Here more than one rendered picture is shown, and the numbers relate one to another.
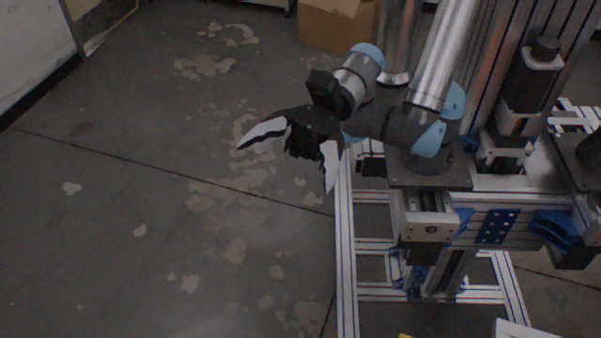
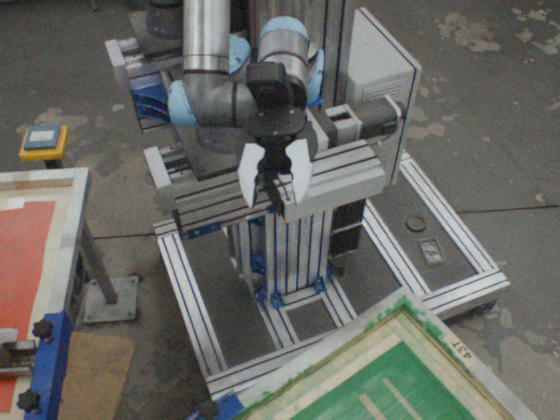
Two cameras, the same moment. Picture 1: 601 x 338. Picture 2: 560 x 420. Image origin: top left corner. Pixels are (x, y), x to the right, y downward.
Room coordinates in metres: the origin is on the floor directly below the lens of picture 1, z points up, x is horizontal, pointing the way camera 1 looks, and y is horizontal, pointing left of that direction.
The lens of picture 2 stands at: (0.57, -1.80, 2.15)
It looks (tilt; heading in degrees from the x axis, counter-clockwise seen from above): 50 degrees down; 66
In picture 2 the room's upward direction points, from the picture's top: straight up
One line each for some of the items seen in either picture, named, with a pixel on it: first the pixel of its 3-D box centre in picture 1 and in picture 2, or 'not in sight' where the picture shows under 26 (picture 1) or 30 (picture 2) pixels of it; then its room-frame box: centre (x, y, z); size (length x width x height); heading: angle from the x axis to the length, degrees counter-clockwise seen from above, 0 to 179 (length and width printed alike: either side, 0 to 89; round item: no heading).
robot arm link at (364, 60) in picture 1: (357, 73); not in sight; (0.72, -0.11, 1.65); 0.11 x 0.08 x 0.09; 152
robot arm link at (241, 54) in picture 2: not in sight; (226, 73); (0.88, -0.85, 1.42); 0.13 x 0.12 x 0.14; 154
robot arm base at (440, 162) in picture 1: (429, 142); (170, 9); (0.89, -0.35, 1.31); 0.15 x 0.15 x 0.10
